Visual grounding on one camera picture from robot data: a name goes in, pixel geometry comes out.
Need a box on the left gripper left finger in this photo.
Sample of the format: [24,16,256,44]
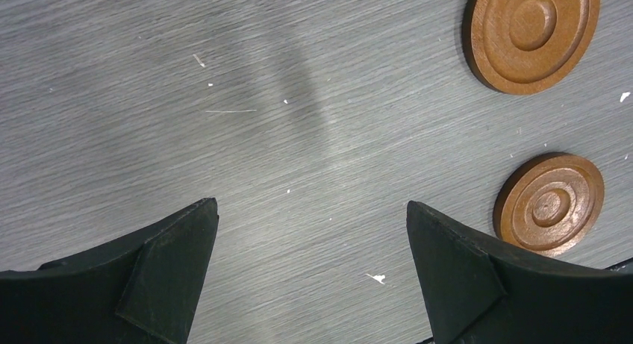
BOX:
[1,198,219,343]

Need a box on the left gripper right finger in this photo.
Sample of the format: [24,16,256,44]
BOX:
[406,201,632,343]

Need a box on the brown wooden coaster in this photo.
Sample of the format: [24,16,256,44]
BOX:
[461,0,601,95]
[493,152,605,257]

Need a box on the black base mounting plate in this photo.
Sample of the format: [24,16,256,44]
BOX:
[607,258,633,274]

